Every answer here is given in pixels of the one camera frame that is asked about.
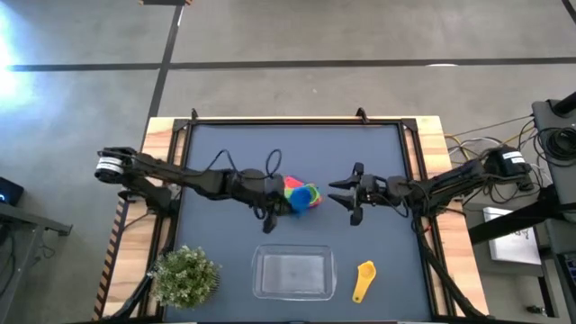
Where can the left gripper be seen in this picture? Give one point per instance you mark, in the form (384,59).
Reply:
(272,193)

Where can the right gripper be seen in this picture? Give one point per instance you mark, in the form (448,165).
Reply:
(371,189)

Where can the red measuring cup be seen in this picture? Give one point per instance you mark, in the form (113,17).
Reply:
(293,182)

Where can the small blue measuring cup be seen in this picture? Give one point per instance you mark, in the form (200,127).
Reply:
(301,201)

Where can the green measuring cup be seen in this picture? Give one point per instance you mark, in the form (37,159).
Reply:
(316,195)

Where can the yellow measuring cup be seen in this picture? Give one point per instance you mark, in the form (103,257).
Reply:
(362,281)

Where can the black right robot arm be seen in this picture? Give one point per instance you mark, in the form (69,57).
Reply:
(450,180)

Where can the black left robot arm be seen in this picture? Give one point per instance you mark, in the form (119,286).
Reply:
(180,173)

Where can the clear plastic basket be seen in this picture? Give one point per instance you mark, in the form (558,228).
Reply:
(293,272)

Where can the black clamp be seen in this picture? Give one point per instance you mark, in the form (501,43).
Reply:
(362,114)
(194,114)

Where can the green potted bush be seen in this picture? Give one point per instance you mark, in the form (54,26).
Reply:
(184,276)

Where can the black slanted beam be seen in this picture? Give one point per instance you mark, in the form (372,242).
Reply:
(508,225)

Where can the white box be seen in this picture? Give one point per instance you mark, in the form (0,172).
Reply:
(513,243)

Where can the striped hazard tape strip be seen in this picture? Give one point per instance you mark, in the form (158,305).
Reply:
(110,256)

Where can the grey equipment cart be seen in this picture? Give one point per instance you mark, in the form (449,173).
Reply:
(562,189)

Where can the grey desk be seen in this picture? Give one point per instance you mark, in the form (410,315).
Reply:
(27,220)

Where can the black device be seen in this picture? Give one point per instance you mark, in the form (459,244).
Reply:
(11,191)

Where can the black table frame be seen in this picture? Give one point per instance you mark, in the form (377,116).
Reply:
(292,121)

